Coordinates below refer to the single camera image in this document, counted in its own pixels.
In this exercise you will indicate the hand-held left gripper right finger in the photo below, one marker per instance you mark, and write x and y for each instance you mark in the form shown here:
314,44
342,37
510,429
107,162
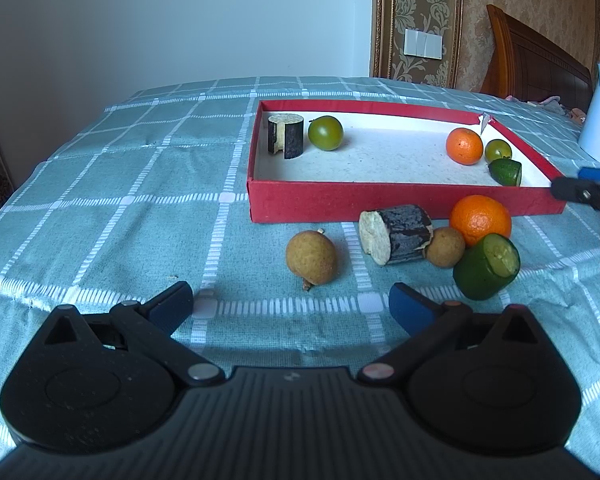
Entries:
407,307

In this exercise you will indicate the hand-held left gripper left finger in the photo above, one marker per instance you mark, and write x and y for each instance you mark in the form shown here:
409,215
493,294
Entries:
172,305

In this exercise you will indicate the brown longan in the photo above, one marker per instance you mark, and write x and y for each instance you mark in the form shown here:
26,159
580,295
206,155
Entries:
445,247
311,257

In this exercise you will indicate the dark eggplant piece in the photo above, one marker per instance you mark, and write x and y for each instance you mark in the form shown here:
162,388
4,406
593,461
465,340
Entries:
405,232
292,140

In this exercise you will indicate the green cucumber piece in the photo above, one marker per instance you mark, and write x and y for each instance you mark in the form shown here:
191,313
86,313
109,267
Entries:
480,272
505,172

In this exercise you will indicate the green tomato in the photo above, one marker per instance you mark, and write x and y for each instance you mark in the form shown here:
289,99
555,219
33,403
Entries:
497,150
325,132

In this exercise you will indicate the orange mandarin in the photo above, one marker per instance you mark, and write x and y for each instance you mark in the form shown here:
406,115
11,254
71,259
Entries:
464,146
480,217

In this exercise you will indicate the red cardboard box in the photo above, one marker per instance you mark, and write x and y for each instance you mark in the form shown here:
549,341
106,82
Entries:
380,160

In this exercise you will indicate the pink cloth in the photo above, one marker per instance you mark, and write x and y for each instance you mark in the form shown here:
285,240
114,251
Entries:
550,105

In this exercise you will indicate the checked green tablecloth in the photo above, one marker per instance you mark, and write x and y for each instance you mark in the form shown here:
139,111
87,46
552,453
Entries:
130,185

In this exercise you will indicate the wooden headboard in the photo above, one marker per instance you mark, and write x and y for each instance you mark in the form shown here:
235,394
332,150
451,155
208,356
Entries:
530,60

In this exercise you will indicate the gold framed wallpaper panel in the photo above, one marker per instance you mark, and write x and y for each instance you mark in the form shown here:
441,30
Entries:
420,0

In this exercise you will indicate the white light switch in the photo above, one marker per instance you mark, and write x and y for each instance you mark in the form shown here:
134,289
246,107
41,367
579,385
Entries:
423,43

